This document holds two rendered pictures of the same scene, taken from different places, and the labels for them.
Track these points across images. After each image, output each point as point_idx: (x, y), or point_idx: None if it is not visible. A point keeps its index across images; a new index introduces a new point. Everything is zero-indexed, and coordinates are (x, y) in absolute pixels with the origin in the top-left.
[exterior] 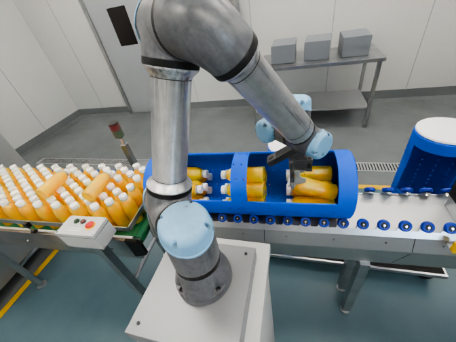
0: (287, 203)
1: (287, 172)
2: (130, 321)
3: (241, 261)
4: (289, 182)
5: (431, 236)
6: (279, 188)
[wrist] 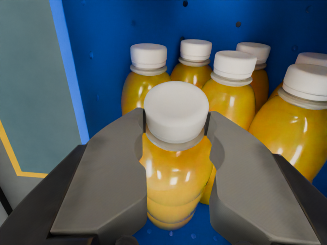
0: (64, 66)
1: (316, 83)
2: None
3: None
4: (152, 110)
5: None
6: (288, 16)
